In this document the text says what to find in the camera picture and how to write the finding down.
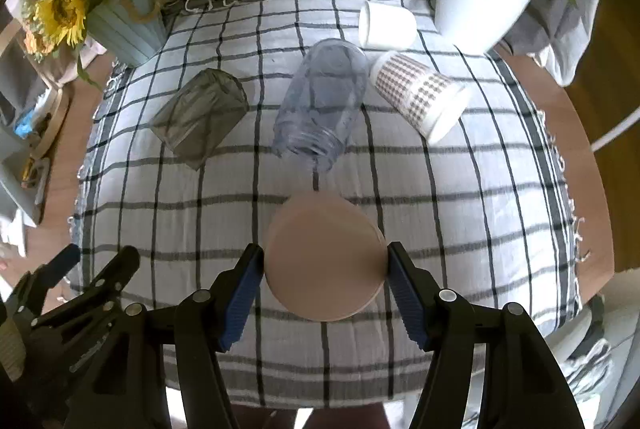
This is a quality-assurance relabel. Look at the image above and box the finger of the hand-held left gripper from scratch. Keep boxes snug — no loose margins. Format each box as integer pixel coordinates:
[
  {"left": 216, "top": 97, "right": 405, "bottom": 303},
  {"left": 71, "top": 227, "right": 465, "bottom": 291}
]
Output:
[
  {"left": 37, "top": 246, "right": 142, "bottom": 340},
  {"left": 10, "top": 243, "right": 82, "bottom": 310}
]

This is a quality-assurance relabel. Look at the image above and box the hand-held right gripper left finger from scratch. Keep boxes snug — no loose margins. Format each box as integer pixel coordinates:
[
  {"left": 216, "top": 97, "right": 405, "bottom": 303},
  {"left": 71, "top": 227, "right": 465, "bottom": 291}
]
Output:
[{"left": 65, "top": 243, "right": 266, "bottom": 429}]

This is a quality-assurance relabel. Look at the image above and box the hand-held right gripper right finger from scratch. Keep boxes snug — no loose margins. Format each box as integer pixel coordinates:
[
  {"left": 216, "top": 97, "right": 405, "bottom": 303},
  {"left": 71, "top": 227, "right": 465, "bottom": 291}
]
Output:
[{"left": 387, "top": 241, "right": 586, "bottom": 429}]

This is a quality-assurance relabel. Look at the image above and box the pink cup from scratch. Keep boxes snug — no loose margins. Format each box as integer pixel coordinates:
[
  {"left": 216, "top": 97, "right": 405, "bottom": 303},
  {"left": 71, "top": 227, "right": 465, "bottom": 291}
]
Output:
[{"left": 264, "top": 191, "right": 388, "bottom": 323}]

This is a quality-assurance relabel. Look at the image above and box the dark grey glass cup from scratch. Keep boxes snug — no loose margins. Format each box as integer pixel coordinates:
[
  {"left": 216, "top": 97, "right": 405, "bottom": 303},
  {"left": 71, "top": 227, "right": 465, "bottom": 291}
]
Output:
[{"left": 148, "top": 68, "right": 249, "bottom": 171}]

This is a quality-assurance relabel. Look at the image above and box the white patterned cup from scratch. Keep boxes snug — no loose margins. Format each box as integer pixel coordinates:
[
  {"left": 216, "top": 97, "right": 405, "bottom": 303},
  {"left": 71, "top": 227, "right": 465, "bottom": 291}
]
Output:
[{"left": 369, "top": 50, "right": 472, "bottom": 146}]

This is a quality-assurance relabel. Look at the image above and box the plain white cup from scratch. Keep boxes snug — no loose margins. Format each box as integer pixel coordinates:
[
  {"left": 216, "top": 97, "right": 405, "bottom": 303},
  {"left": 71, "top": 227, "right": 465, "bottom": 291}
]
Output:
[{"left": 358, "top": 0, "right": 418, "bottom": 50}]

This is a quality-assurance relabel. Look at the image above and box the grey checked tablecloth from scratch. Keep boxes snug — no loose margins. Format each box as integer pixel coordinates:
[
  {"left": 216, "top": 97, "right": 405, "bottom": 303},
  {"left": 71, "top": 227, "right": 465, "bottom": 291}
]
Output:
[{"left": 66, "top": 0, "right": 592, "bottom": 411}]

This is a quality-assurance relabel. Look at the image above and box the round wooden tray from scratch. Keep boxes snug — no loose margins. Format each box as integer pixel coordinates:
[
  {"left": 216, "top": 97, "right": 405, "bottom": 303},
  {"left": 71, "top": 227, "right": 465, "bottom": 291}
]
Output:
[{"left": 19, "top": 81, "right": 72, "bottom": 204}]

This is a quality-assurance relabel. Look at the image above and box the grey striped cloth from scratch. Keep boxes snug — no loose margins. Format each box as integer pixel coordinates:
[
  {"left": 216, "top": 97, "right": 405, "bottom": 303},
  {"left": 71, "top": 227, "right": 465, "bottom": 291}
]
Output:
[{"left": 562, "top": 331, "right": 617, "bottom": 402}]

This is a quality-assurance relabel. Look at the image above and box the clear plastic bottle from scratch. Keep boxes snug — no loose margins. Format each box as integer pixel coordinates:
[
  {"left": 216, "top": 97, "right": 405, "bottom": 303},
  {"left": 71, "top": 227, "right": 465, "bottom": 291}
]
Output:
[{"left": 272, "top": 38, "right": 369, "bottom": 172}]

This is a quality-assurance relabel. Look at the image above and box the light blue ribbed flower pot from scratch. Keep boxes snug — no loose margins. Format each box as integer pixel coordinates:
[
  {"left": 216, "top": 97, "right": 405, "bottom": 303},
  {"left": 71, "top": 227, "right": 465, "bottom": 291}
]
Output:
[{"left": 86, "top": 0, "right": 168, "bottom": 68}]

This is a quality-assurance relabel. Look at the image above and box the white plant pot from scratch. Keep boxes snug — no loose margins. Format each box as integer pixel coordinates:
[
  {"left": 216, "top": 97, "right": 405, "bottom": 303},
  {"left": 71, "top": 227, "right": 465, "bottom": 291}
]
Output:
[{"left": 433, "top": 0, "right": 535, "bottom": 56}]

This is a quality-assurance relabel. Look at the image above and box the white cable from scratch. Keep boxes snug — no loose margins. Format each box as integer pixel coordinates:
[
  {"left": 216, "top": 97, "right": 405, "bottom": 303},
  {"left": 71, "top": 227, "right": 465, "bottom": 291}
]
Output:
[{"left": 590, "top": 105, "right": 640, "bottom": 152}]

